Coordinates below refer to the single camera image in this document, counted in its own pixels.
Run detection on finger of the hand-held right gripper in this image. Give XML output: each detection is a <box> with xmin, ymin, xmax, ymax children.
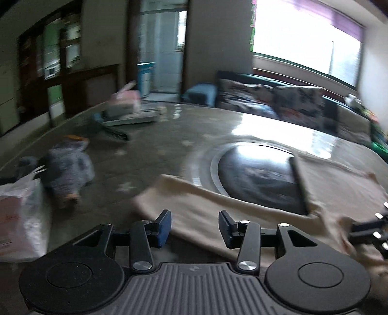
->
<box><xmin>350</xmin><ymin>201</ymin><xmax>388</xmax><ymax>232</ymax></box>
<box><xmin>348</xmin><ymin>231</ymin><xmax>388</xmax><ymax>259</ymax></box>

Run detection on blue sofa armrest cover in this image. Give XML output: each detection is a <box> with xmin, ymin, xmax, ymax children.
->
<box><xmin>182</xmin><ymin>83</ymin><xmax>217</xmax><ymax>106</ymax></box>

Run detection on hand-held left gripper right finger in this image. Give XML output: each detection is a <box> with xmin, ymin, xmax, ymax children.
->
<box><xmin>218</xmin><ymin>210</ymin><xmax>317</xmax><ymax>275</ymax></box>

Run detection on dark wooden cabinet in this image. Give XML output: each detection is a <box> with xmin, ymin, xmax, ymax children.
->
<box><xmin>0</xmin><ymin>6</ymin><xmax>120</xmax><ymax>137</ymax></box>

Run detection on plain grey pillow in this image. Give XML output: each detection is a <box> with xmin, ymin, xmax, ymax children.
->
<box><xmin>336</xmin><ymin>106</ymin><xmax>373</xmax><ymax>146</ymax></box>

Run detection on cream garment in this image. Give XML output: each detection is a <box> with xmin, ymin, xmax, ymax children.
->
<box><xmin>133</xmin><ymin>154</ymin><xmax>388</xmax><ymax>300</ymax></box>

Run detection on dark teal sofa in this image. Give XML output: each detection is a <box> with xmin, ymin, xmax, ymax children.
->
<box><xmin>182</xmin><ymin>70</ymin><xmax>388</xmax><ymax>152</ymax></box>

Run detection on wide butterfly print cushion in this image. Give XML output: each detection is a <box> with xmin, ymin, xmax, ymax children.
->
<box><xmin>217</xmin><ymin>78</ymin><xmax>279</xmax><ymax>118</ymax></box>

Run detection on white remote control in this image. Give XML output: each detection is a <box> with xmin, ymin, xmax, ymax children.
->
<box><xmin>103</xmin><ymin>110</ymin><xmax>161</xmax><ymax>126</ymax></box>

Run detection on blue grey knitted glove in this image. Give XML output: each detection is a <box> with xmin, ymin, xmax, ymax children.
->
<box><xmin>42</xmin><ymin>135</ymin><xmax>95</xmax><ymax>209</ymax></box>

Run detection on blue white small cabinet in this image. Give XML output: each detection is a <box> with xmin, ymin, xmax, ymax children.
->
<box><xmin>136</xmin><ymin>61</ymin><xmax>153</xmax><ymax>97</ymax></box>

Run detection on dark band smartwatch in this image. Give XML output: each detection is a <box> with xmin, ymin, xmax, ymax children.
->
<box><xmin>91</xmin><ymin>113</ymin><xmax>132</xmax><ymax>141</ymax></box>

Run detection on white flat box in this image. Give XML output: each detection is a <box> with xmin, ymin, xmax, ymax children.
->
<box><xmin>141</xmin><ymin>103</ymin><xmax>168</xmax><ymax>115</ymax></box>

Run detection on green plastic basket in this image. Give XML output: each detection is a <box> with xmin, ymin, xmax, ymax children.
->
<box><xmin>371</xmin><ymin>139</ymin><xmax>388</xmax><ymax>158</ymax></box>

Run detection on white pink tissue box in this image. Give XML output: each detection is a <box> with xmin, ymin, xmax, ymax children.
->
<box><xmin>105</xmin><ymin>80</ymin><xmax>141</xmax><ymax>117</ymax></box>

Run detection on panda plush toy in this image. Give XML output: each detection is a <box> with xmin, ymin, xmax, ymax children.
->
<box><xmin>346</xmin><ymin>94</ymin><xmax>364</xmax><ymax>108</ymax></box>

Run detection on dark wooden door frame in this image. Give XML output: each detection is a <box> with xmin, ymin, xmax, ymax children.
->
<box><xmin>127</xmin><ymin>0</ymin><xmax>190</xmax><ymax>103</ymax></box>

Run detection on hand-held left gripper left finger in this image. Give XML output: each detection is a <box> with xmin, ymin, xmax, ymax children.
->
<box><xmin>73</xmin><ymin>209</ymin><xmax>172</xmax><ymax>272</ymax></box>

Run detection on round black induction cooktop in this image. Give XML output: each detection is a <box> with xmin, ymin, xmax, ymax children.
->
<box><xmin>210</xmin><ymin>142</ymin><xmax>310</xmax><ymax>215</ymax></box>

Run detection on square butterfly print cushion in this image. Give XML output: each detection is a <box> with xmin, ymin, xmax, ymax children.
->
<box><xmin>274</xmin><ymin>86</ymin><xmax>326</xmax><ymax>122</ymax></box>

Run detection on white plastic bag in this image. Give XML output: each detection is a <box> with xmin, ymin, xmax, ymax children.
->
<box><xmin>0</xmin><ymin>165</ymin><xmax>52</xmax><ymax>262</ymax></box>

